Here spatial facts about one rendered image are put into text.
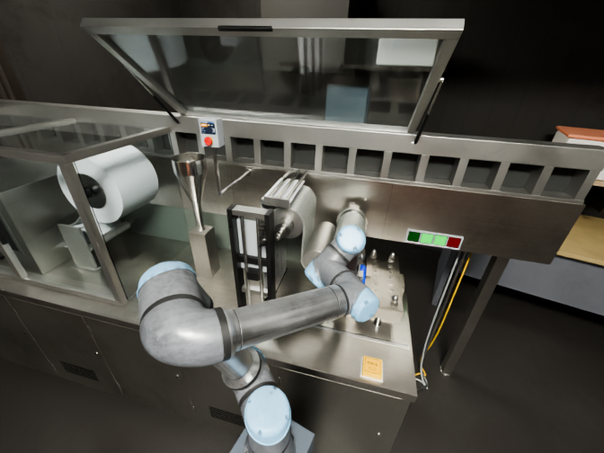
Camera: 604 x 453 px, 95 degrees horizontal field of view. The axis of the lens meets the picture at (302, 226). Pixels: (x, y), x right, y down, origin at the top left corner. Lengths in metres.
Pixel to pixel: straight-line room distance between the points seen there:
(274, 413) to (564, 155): 1.34
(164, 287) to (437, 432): 1.93
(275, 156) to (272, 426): 1.12
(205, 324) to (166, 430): 1.68
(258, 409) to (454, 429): 1.63
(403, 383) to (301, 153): 1.06
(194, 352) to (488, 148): 1.23
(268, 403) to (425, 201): 1.02
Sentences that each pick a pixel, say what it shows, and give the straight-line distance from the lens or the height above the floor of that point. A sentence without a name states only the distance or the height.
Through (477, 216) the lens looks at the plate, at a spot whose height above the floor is 1.33.
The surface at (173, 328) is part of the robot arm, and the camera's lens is 0.53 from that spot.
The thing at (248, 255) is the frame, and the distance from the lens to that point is 1.12.
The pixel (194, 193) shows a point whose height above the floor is 1.38.
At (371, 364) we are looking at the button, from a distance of 1.19.
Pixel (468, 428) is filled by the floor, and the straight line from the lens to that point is 2.33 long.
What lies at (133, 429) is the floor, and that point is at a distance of 2.26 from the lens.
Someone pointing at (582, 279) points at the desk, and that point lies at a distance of 2.82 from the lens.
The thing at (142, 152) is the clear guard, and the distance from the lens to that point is 1.49.
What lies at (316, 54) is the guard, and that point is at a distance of 0.97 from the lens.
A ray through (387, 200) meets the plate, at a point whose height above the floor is 1.35.
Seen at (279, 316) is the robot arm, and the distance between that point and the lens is 0.56.
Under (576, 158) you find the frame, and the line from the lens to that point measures 1.49.
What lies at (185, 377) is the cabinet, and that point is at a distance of 1.66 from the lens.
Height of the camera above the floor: 1.89
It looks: 30 degrees down
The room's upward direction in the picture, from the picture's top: 2 degrees clockwise
